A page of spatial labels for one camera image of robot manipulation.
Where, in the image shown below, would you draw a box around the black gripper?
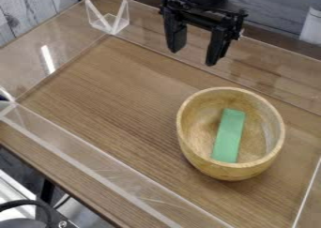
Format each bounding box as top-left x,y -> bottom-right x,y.
160,0 -> 249,67

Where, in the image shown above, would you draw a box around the green rectangular block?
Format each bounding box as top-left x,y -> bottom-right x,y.
210,109 -> 247,163

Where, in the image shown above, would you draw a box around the brown wooden bowl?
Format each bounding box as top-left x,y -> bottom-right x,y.
176,87 -> 287,181

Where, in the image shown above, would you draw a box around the clear acrylic tray walls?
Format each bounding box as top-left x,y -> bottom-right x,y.
0,0 -> 321,228

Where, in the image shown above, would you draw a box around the black cable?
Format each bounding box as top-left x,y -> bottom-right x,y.
0,199 -> 53,228

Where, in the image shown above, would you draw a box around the black metal bracket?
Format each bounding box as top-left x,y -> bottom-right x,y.
35,205 -> 79,228

